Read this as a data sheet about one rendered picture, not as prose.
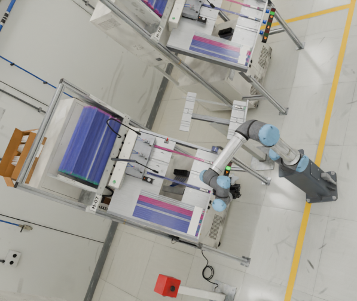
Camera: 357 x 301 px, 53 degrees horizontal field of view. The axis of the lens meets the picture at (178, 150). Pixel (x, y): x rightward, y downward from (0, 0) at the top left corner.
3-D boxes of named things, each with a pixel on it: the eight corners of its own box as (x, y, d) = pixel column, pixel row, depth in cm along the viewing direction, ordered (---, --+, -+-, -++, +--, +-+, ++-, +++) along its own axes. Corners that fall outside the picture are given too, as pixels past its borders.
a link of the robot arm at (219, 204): (225, 200, 197) (223, 214, 200) (231, 193, 207) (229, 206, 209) (211, 197, 200) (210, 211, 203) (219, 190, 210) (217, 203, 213)
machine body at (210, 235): (240, 180, 348) (201, 156, 308) (220, 251, 331) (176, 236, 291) (192, 174, 395) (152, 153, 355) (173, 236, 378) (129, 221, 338)
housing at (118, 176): (142, 134, 291) (139, 128, 277) (121, 191, 279) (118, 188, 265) (132, 131, 291) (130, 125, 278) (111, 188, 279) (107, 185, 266)
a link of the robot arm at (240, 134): (242, 111, 218) (194, 175, 212) (255, 116, 210) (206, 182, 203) (250, 122, 225) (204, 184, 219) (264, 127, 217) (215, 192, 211)
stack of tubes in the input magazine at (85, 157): (122, 121, 267) (92, 104, 250) (98, 186, 255) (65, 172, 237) (112, 121, 276) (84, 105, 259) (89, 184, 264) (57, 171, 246)
